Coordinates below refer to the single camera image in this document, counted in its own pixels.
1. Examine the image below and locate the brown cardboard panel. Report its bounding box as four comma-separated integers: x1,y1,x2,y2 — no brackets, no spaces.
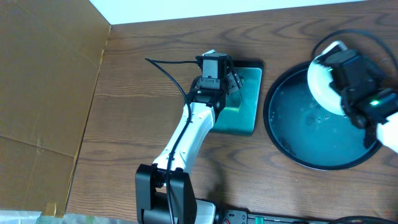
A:
1,0,111,216

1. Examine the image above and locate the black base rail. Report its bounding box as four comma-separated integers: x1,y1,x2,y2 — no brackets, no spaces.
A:
215,210,397,224

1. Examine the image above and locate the round black serving tray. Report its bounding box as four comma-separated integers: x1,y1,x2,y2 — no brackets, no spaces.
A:
263,62,382,170

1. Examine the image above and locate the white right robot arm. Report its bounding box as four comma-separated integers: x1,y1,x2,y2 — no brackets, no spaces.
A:
307,50,397,152

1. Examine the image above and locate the green yellow scrub sponge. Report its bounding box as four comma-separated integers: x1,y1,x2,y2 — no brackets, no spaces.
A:
224,91,242,113

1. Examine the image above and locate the mint plate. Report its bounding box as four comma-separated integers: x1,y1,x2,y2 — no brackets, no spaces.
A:
307,54,345,116

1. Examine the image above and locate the black rectangular water tray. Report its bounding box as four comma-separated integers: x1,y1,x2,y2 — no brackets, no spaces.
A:
211,60,264,136

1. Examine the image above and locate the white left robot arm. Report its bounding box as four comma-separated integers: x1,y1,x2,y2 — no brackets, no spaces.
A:
135,72,244,223

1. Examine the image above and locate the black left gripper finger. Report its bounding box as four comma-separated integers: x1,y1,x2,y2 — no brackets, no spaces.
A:
232,72,243,90
226,74,238,94

